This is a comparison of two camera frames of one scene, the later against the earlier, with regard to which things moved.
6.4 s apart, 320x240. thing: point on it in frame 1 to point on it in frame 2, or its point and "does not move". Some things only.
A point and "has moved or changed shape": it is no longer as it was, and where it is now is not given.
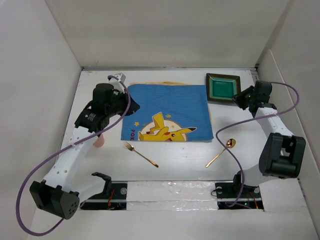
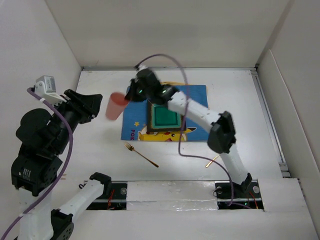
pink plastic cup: [99, 141] has moved or changed shape
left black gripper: [117, 93] to [89, 105]
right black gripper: [238, 98] to [132, 94]
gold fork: [131, 147] does not move
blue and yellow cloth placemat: [169, 111] does not move
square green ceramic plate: [222, 87] to [160, 118]
